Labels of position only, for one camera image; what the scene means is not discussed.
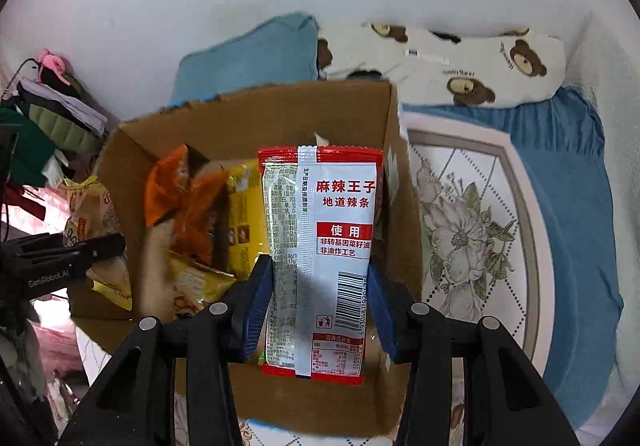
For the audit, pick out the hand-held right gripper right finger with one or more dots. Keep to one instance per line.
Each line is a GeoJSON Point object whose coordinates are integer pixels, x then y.
{"type": "Point", "coordinates": [382, 311]}

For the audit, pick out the olive quilted jacket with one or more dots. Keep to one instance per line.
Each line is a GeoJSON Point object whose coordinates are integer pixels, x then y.
{"type": "Point", "coordinates": [60, 126]}

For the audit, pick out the blue pillow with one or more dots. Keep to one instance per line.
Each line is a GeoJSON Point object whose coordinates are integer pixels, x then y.
{"type": "Point", "coordinates": [250, 56]}

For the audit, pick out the pile of clothes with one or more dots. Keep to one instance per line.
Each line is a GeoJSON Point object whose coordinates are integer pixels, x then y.
{"type": "Point", "coordinates": [65, 99]}

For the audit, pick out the orange snack packet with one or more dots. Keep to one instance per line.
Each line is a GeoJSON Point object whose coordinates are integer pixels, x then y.
{"type": "Point", "coordinates": [200, 221]}
{"type": "Point", "coordinates": [165, 186]}

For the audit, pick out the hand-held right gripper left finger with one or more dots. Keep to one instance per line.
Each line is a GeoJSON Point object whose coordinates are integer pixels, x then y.
{"type": "Point", "coordinates": [257, 306]}

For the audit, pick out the red and white snack packet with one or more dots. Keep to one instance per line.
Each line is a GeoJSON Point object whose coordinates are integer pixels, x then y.
{"type": "Point", "coordinates": [325, 226]}

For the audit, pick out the long yellow snack packet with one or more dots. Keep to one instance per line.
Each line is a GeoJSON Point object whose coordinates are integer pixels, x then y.
{"type": "Point", "coordinates": [245, 216]}

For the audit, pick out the yellow panda snack packet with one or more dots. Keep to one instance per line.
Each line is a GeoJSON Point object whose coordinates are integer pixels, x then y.
{"type": "Point", "coordinates": [200, 286]}

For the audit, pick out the pink plush toy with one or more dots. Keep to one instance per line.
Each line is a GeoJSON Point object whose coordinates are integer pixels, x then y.
{"type": "Point", "coordinates": [50, 64]}

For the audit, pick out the yellow biscuit snack packet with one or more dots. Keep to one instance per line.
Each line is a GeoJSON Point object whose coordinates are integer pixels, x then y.
{"type": "Point", "coordinates": [92, 211]}

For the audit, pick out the printed cardboard box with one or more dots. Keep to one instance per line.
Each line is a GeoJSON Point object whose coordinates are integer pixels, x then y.
{"type": "Point", "coordinates": [300, 111]}

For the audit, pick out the bear print pillow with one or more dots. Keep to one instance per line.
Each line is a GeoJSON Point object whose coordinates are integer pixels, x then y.
{"type": "Point", "coordinates": [500, 71]}

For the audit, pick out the dark green garment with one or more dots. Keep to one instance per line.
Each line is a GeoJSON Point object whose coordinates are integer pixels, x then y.
{"type": "Point", "coordinates": [25, 151]}

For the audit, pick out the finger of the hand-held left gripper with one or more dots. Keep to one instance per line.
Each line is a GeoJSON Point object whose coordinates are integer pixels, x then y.
{"type": "Point", "coordinates": [100, 250]}

